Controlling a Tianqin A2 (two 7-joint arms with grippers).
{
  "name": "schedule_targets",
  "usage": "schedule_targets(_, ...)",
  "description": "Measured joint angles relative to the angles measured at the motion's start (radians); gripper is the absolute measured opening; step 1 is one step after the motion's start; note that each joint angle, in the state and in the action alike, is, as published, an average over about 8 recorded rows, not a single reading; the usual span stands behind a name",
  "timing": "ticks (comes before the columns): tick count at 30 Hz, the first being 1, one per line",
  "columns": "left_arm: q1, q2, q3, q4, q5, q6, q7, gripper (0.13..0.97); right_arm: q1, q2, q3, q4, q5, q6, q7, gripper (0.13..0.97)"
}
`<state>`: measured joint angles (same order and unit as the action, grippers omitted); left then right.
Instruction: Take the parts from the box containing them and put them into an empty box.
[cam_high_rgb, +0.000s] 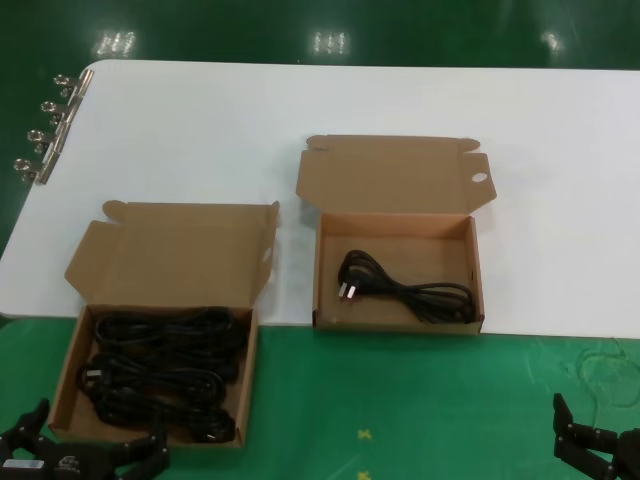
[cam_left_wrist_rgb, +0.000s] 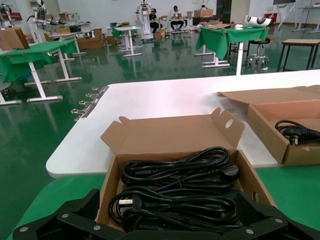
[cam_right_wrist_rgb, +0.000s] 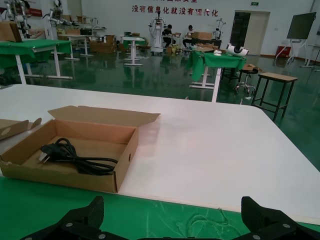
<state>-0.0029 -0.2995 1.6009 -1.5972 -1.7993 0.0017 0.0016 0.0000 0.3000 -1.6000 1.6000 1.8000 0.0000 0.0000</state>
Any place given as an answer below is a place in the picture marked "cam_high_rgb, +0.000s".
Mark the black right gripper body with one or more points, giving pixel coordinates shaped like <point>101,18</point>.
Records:
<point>629,455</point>

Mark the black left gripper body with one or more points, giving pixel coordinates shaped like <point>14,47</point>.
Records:
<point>75,462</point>

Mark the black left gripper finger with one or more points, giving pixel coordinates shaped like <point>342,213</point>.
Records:
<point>157,445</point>
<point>32,422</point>

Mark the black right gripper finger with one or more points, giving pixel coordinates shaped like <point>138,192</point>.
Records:
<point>565,425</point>

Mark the open brown cardboard box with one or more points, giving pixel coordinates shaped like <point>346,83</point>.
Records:
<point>390,175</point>
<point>175,240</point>

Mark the green table mat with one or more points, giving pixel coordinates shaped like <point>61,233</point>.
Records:
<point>450,400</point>

